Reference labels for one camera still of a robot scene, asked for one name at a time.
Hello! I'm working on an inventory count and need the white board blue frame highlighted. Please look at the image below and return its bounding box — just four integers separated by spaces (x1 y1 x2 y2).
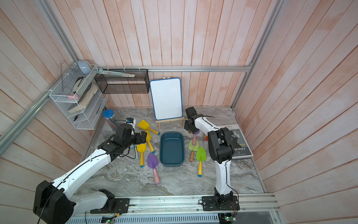
150 78 183 120

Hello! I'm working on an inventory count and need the small wooden easel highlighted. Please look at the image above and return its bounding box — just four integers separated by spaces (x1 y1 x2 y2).
156 116 186 129

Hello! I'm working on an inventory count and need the yellow shovel blue tip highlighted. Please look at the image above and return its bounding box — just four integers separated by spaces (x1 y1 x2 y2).
137 143 147 168

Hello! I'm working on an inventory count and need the grey round object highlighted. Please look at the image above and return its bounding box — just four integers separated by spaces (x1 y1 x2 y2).
77 60 92 76

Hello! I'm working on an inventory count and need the black mesh wall basket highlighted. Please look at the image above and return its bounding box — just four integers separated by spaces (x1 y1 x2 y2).
95 69 150 94

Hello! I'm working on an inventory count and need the lime shovel wooden handle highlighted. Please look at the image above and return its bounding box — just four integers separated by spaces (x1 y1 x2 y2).
188 140 199 162

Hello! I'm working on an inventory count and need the black cover book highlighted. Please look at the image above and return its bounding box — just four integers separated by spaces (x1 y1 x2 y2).
219 123 253 159

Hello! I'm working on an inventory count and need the white wire shelf rack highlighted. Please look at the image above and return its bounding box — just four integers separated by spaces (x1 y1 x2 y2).
49 63 108 130

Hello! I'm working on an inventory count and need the green ruler on basket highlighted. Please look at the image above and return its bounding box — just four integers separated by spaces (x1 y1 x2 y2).
98 69 135 78

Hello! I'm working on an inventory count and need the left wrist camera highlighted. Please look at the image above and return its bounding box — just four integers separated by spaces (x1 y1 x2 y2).
126 118 136 129

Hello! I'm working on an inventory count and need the purple shovel pink handle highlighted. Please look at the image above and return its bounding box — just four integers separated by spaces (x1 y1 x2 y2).
147 153 160 185

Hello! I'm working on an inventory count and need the blue lid pencil tube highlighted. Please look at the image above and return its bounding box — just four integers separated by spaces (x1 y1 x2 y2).
103 109 120 132

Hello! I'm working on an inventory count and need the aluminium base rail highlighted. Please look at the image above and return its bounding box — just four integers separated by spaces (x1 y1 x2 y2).
51 192 280 221

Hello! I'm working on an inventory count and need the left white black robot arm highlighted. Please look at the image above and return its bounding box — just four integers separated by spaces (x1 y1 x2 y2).
33 123 147 224

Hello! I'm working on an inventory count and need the book in wire shelf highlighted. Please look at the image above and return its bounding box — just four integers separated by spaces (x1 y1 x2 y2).
68 84 98 113

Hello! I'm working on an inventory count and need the purple trowel pink handle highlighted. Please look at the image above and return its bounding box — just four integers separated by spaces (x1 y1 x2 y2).
192 130 200 146

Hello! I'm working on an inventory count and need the dark teal storage box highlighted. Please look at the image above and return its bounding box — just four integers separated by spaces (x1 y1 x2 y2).
159 132 185 167

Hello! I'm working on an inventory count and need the green trowel yellow handle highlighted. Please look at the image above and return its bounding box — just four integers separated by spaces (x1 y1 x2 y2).
196 147 207 177

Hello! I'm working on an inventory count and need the yellow scoop orange handle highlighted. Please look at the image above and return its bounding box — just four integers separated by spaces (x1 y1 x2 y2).
138 120 160 135

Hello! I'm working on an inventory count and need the yellow shovel orange handle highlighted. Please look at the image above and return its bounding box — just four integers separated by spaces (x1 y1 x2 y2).
145 130 155 154

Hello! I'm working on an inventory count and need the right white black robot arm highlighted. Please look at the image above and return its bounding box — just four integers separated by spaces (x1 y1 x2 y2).
184 107 240 213

